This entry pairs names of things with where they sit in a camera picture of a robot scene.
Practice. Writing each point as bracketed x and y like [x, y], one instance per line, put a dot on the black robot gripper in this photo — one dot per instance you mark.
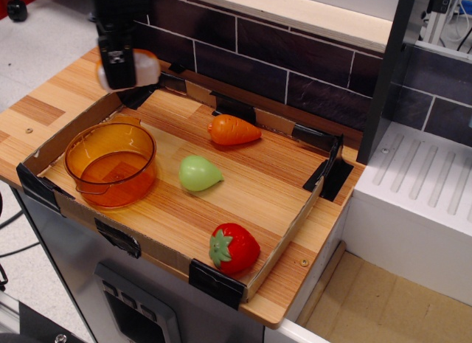
[115, 21]

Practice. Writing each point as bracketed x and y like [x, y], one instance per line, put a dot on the white and orange toy sushi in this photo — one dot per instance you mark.
[147, 69]

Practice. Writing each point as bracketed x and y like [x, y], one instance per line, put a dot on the orange transparent plastic pot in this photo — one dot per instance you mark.
[113, 164]

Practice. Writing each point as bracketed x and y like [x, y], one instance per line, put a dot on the cardboard fence with black tape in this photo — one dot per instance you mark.
[287, 192]

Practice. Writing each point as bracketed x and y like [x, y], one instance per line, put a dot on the black caster wheel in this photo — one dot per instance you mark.
[17, 10]

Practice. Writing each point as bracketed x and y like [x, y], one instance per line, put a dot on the orange toy carrot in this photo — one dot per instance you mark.
[229, 130]

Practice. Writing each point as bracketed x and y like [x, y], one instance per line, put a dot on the green toy pear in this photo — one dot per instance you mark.
[197, 173]

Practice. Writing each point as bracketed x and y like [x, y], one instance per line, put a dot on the red toy strawberry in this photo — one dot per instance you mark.
[232, 248]

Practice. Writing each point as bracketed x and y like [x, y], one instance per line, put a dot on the grey toy oven front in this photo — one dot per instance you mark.
[139, 316]

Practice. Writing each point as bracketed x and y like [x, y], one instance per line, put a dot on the white toy sink drainboard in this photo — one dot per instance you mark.
[410, 212]

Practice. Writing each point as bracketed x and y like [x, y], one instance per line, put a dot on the dark grey vertical post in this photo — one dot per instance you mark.
[403, 35]

